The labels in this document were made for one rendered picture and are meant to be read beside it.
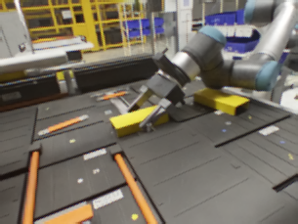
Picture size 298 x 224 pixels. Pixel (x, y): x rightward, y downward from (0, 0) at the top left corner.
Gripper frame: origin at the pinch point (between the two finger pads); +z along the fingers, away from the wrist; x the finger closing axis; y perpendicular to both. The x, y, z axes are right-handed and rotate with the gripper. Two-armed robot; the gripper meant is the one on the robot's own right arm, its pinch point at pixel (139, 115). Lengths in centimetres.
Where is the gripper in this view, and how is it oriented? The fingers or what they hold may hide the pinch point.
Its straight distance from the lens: 58.5
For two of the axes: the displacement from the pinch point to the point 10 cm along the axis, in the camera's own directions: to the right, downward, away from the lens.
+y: 6.0, 5.8, 5.5
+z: -6.8, 7.3, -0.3
